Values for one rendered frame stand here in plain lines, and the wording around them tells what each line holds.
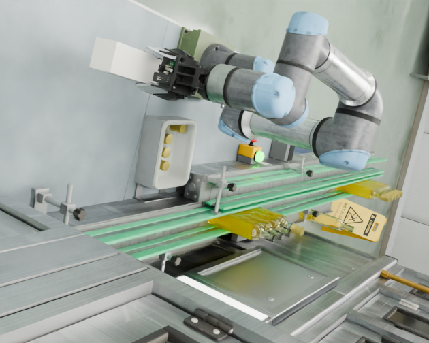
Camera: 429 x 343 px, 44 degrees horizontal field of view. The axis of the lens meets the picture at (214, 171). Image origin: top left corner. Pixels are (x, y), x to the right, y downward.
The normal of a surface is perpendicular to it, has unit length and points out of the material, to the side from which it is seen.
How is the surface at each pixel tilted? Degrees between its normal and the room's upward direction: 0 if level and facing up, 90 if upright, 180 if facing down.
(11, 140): 0
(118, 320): 90
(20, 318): 90
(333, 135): 105
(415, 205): 90
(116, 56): 0
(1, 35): 0
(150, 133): 90
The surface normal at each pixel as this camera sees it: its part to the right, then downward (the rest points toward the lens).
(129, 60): 0.80, 0.26
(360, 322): -0.58, 0.07
